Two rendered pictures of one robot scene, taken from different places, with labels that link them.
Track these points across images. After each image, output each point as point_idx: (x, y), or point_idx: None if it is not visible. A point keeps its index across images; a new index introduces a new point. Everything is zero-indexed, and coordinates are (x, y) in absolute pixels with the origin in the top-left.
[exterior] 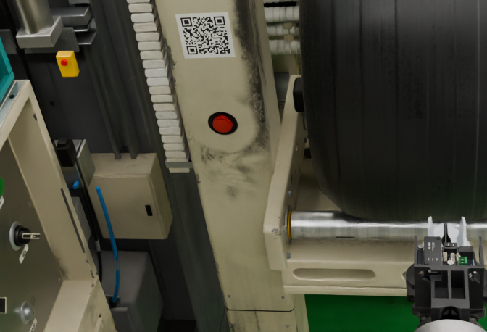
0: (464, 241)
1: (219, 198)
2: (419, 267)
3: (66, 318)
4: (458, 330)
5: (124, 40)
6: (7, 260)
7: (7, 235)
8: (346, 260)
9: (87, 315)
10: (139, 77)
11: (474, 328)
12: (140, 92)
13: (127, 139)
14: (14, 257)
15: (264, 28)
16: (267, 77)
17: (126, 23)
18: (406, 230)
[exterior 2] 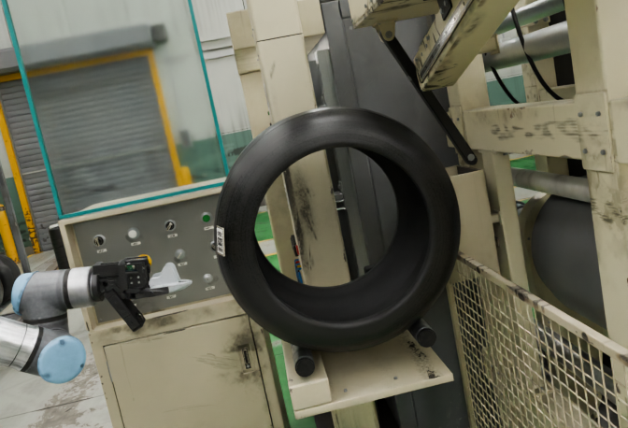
0: (160, 275)
1: None
2: (124, 258)
3: (228, 298)
4: (82, 268)
5: (362, 220)
6: (205, 250)
7: (209, 241)
8: (283, 343)
9: (234, 304)
10: (374, 247)
11: (85, 272)
12: (371, 254)
13: (359, 276)
14: (210, 252)
15: (329, 212)
16: (322, 238)
17: (368, 213)
18: None
